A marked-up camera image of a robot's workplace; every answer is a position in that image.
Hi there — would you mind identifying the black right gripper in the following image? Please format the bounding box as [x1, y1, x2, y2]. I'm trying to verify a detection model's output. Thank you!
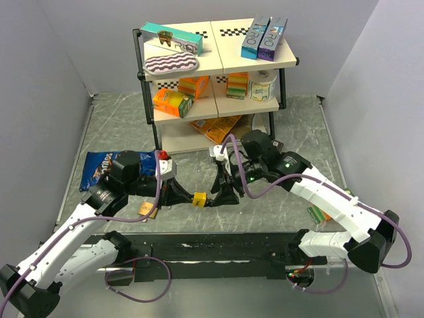
[211, 158, 266, 207]

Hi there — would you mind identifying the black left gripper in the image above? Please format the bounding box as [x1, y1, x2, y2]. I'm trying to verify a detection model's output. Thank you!
[125, 174, 191, 209]

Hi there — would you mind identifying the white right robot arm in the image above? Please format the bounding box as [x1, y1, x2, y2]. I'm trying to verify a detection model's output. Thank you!
[209, 130, 399, 274]

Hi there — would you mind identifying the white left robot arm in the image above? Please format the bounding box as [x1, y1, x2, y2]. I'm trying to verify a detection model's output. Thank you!
[1, 150, 177, 317]

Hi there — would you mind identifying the large brass padlock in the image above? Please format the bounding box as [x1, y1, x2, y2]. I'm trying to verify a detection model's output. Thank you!
[138, 201, 158, 223]

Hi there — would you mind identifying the orange snack packet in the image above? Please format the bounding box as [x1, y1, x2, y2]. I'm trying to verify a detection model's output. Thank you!
[189, 115, 242, 144]

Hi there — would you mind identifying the brown seed bag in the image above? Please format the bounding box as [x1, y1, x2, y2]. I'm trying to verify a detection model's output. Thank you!
[230, 114, 254, 139]

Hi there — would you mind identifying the blue Doritos chip bag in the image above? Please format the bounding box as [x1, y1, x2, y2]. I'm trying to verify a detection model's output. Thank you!
[79, 150, 156, 192]

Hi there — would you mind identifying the orange sponge box front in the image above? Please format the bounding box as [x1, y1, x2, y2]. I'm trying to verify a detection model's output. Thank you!
[153, 88, 193, 118]

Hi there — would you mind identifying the orange sponge box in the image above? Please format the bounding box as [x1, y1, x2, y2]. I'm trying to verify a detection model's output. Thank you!
[153, 88, 193, 118]
[178, 76, 209, 100]

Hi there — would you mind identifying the beige three-tier shelf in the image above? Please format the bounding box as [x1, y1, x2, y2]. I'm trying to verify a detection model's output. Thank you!
[132, 19, 298, 154]

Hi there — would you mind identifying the orange sponge pack on table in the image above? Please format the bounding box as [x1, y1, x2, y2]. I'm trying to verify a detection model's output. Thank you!
[307, 205, 332, 224]

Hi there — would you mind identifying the colourful sponge stack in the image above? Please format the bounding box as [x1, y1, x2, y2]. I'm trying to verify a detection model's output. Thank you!
[226, 72, 248, 99]

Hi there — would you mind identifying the orange sponge box rear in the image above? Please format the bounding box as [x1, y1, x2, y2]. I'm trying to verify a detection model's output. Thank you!
[178, 76, 209, 100]

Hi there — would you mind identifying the toilet paper roll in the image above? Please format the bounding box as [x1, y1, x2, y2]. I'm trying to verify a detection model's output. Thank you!
[247, 70, 278, 103]

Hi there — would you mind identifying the blue toothpaste box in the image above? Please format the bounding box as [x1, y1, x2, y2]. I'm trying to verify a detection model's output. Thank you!
[240, 15, 271, 60]

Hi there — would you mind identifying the teal toothpaste box lying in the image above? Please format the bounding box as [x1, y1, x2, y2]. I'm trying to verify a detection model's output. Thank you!
[140, 23, 203, 56]

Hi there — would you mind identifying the purple toothpaste box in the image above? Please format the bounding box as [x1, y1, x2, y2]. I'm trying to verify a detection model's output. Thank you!
[258, 17, 288, 61]

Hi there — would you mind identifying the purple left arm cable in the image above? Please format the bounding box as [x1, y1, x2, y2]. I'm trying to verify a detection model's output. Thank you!
[0, 150, 163, 318]

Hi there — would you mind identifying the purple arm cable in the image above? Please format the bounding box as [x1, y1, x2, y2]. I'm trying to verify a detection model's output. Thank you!
[218, 134, 413, 269]
[0, 150, 163, 318]

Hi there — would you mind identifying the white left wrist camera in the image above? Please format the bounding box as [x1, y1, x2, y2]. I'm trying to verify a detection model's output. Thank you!
[155, 150, 177, 182]

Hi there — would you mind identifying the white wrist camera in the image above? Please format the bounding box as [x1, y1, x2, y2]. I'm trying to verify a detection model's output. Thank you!
[155, 150, 177, 182]
[209, 144, 229, 164]

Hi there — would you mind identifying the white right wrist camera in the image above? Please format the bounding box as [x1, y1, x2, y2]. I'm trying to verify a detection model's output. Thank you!
[209, 144, 229, 164]

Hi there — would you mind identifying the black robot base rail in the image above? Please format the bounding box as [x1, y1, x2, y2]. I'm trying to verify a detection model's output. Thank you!
[82, 231, 332, 283]

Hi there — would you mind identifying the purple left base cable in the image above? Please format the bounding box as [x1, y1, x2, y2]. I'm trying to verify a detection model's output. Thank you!
[104, 256, 173, 303]

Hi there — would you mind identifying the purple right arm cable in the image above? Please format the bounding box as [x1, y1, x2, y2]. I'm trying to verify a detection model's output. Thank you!
[218, 134, 413, 269]

